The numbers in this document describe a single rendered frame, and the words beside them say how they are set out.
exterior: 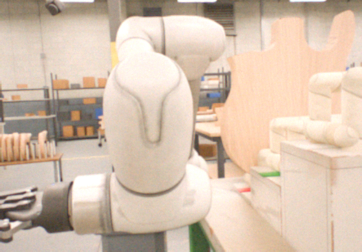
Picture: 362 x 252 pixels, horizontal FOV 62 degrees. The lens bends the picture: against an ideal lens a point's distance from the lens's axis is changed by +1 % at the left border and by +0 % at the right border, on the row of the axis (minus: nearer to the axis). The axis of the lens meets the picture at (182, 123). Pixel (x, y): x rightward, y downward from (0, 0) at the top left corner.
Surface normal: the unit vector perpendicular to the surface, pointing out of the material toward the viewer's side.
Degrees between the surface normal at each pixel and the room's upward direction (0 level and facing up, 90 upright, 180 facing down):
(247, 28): 90
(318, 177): 90
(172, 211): 112
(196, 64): 130
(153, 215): 122
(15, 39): 90
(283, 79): 90
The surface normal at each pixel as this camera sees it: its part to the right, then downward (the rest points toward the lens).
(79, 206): 0.13, -0.23
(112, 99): -0.70, 0.09
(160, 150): 0.36, 0.57
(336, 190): 0.12, 0.07
